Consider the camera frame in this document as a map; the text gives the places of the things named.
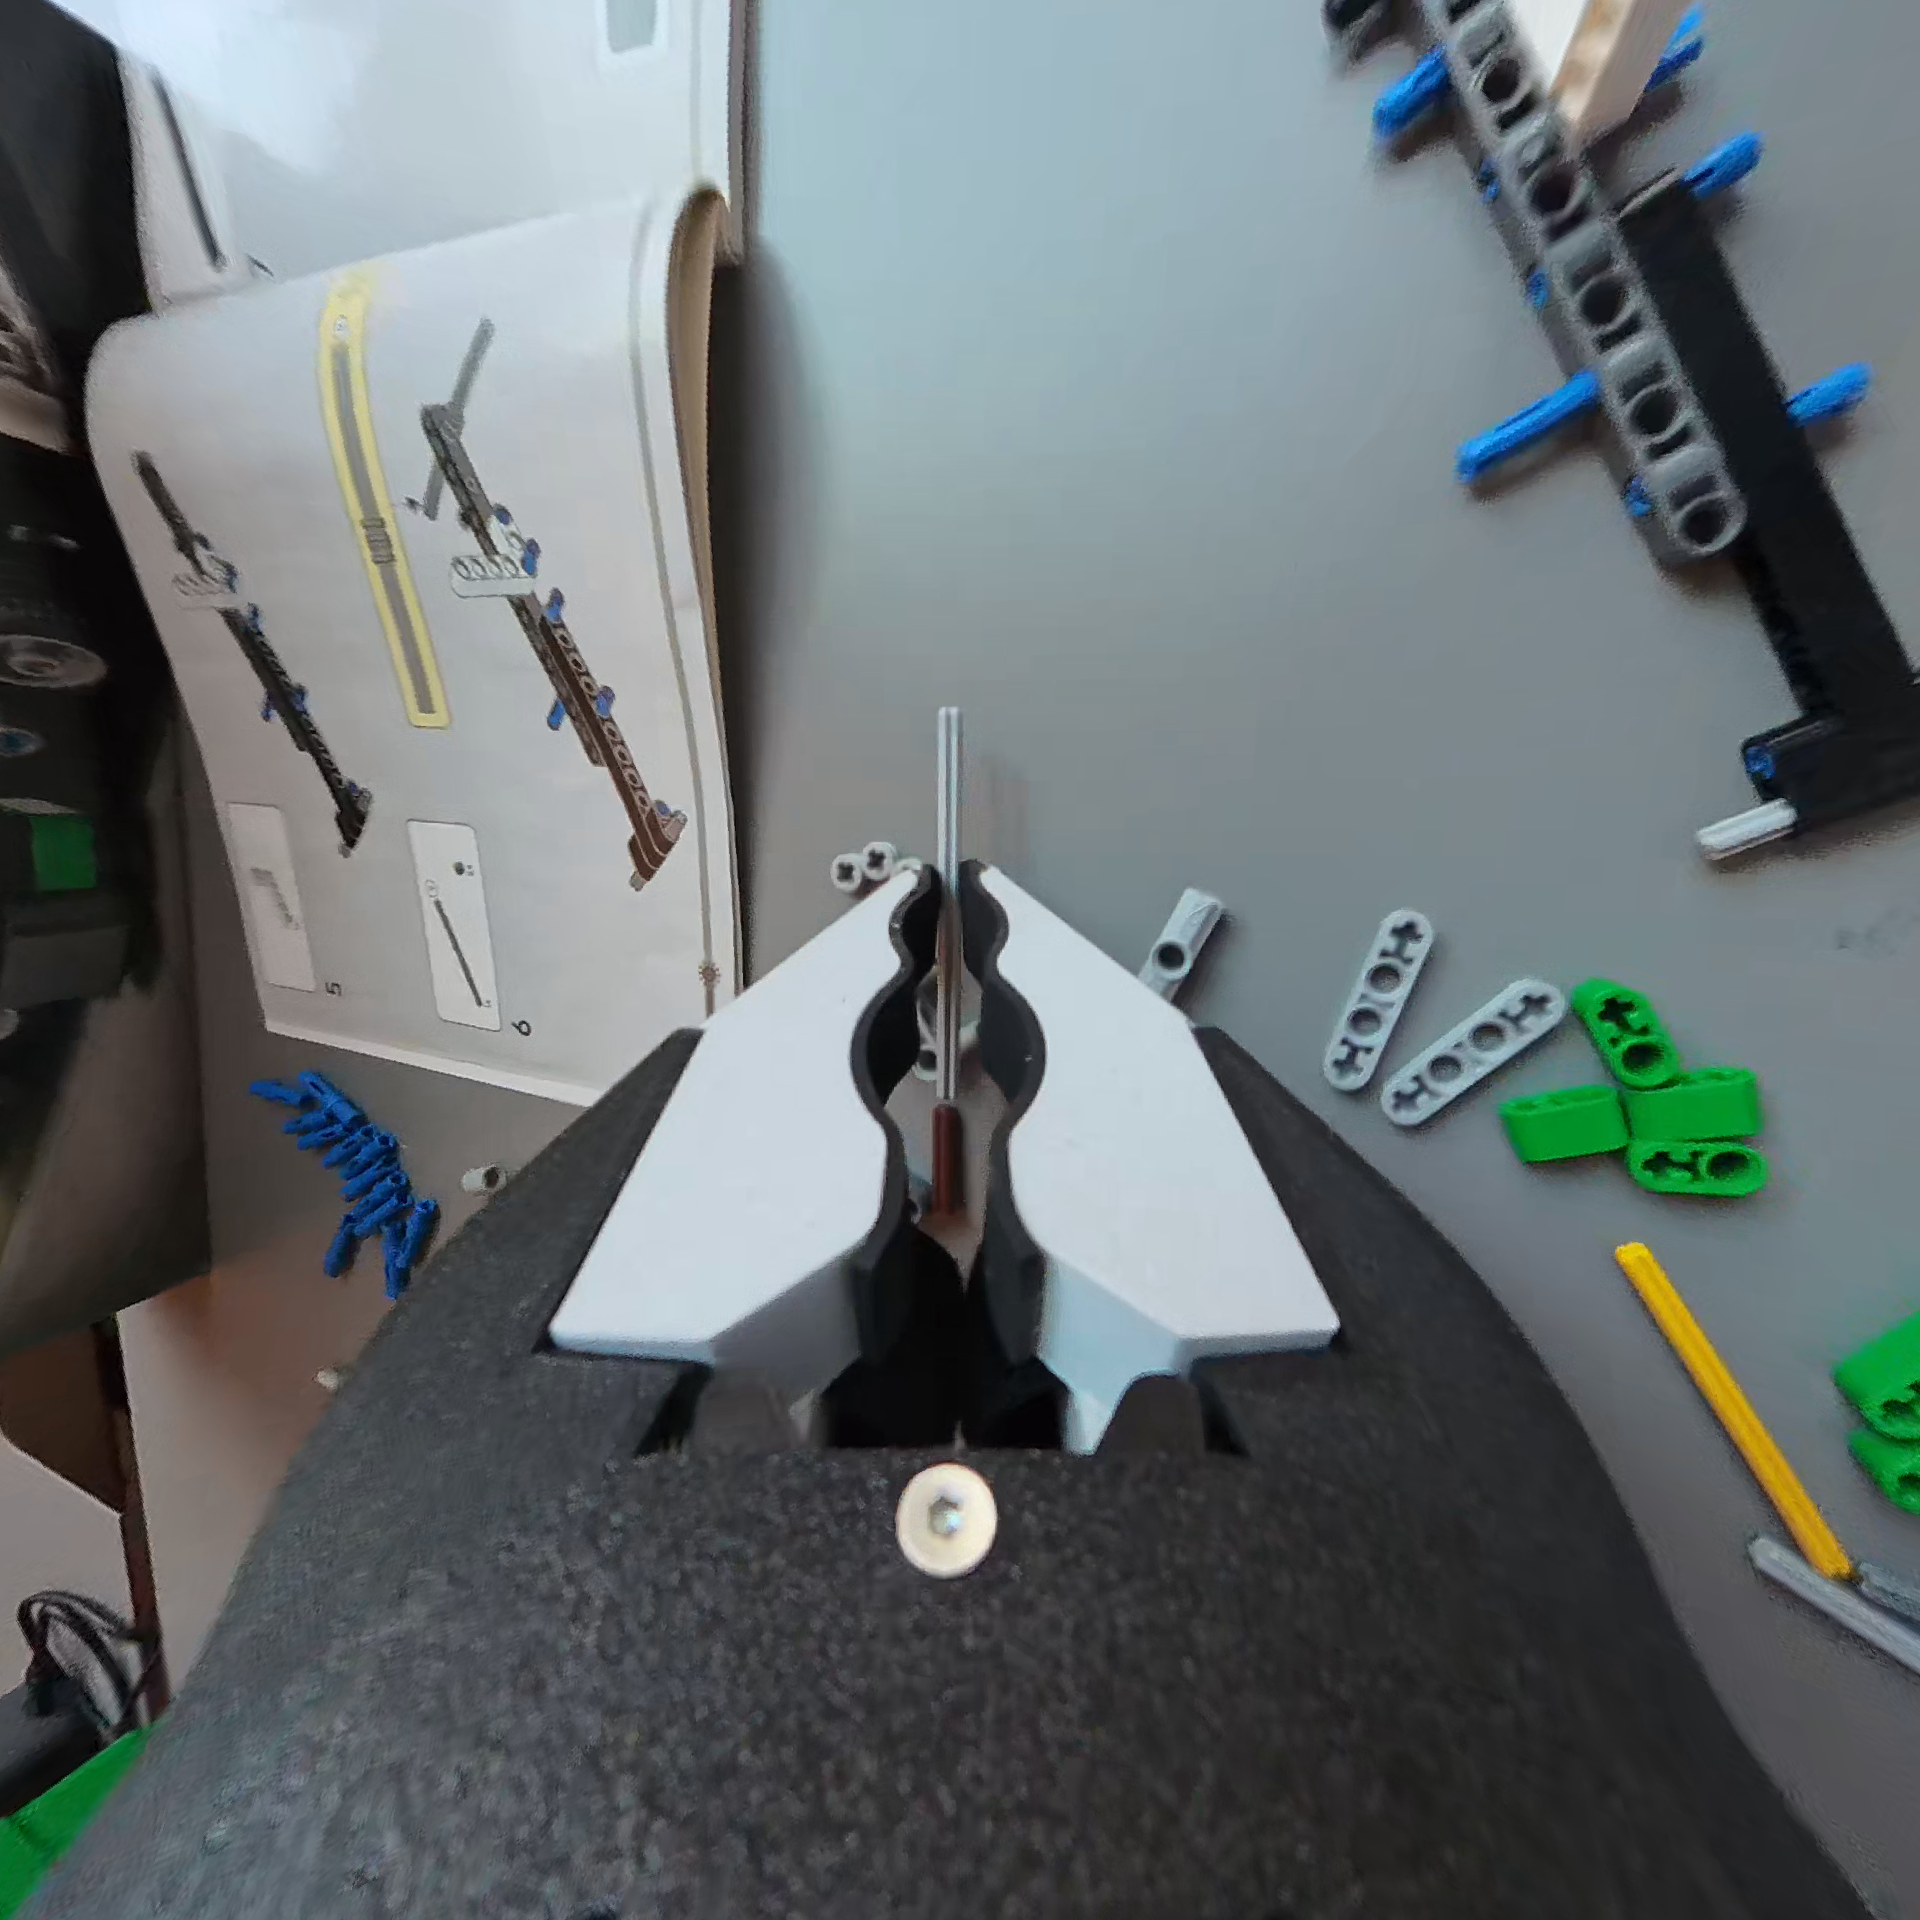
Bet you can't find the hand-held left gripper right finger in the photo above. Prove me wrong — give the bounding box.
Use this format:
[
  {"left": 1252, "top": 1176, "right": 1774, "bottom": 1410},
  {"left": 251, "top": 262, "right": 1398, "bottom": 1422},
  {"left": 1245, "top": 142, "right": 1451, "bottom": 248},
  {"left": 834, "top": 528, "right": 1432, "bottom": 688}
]
[{"left": 959, "top": 859, "right": 1344, "bottom": 1455}]

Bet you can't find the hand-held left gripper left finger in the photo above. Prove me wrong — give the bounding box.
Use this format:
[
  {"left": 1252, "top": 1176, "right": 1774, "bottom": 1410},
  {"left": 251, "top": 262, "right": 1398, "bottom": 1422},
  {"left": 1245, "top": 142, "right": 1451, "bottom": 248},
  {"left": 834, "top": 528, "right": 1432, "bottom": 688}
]
[{"left": 546, "top": 866, "right": 968, "bottom": 1450}]

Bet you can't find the grey lego axle connector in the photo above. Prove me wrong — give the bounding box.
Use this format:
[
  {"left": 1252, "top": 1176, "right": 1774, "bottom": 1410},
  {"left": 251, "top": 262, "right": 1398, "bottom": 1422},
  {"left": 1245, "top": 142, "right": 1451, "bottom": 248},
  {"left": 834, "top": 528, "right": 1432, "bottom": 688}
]
[{"left": 1135, "top": 886, "right": 1226, "bottom": 1003}]

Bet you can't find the grey thin lego liftarm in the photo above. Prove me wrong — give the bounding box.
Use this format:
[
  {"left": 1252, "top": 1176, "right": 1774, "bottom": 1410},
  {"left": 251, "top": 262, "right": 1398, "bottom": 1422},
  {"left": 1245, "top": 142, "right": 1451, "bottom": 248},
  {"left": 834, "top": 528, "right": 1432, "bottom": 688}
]
[
  {"left": 1318, "top": 907, "right": 1437, "bottom": 1095},
  {"left": 1381, "top": 979, "right": 1568, "bottom": 1130}
]

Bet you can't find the pile of blue lego pins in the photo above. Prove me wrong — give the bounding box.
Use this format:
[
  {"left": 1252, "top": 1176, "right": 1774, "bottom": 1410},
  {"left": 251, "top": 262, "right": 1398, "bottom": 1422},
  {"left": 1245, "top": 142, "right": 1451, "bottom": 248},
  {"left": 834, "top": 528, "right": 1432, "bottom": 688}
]
[{"left": 246, "top": 1068, "right": 443, "bottom": 1298}]

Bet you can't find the green short lego beam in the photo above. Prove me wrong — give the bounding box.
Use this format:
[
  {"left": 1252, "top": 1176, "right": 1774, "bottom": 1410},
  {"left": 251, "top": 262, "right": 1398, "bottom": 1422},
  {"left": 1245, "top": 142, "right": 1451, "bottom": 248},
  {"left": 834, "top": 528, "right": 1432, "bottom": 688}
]
[
  {"left": 1628, "top": 1140, "right": 1768, "bottom": 1198},
  {"left": 1571, "top": 979, "right": 1670, "bottom": 1087},
  {"left": 1623, "top": 1064, "right": 1760, "bottom": 1144},
  {"left": 1496, "top": 1083, "right": 1629, "bottom": 1168}
]

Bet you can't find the lego instruction booklet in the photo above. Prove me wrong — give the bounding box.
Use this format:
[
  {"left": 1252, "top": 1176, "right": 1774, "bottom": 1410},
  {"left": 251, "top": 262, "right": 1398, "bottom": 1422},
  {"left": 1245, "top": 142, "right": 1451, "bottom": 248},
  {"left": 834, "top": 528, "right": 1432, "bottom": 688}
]
[{"left": 83, "top": 187, "right": 751, "bottom": 1104}]

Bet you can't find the yellow lego axle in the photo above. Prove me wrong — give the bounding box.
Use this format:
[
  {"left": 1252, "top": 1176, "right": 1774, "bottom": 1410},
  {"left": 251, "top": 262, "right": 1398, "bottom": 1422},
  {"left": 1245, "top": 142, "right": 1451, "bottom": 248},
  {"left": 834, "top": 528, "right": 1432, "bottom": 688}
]
[{"left": 1616, "top": 1240, "right": 1856, "bottom": 1582}]

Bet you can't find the light grey lego axle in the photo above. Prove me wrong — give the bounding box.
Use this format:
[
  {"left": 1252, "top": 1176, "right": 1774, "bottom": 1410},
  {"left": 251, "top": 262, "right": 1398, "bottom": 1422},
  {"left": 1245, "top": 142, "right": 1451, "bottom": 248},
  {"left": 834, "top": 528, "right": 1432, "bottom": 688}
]
[{"left": 1747, "top": 1534, "right": 1920, "bottom": 1674}]

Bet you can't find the dark lego parts pile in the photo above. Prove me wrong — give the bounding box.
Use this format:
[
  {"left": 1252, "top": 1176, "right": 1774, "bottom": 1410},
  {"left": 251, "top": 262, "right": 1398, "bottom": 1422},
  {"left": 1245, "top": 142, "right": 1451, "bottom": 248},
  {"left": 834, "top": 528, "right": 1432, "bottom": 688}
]
[{"left": 0, "top": 434, "right": 173, "bottom": 1037}]

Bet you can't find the long lego beam assembly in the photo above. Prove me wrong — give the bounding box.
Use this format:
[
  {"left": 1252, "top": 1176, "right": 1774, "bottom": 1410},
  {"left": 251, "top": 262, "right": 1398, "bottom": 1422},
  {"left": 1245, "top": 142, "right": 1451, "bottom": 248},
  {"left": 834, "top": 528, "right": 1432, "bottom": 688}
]
[{"left": 1327, "top": 0, "right": 1920, "bottom": 864}]

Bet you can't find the green plastic bin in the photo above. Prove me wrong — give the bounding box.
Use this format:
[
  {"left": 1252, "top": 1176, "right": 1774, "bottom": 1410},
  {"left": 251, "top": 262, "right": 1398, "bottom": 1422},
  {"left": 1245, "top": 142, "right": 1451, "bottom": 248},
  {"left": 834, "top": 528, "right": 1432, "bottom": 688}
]
[{"left": 0, "top": 1720, "right": 159, "bottom": 1899}]

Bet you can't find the white cardboard box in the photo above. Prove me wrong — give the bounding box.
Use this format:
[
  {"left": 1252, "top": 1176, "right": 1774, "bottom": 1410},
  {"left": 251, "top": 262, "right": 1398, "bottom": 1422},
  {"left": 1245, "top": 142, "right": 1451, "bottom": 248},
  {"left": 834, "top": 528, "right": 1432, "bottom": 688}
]
[{"left": 111, "top": 0, "right": 751, "bottom": 301}]

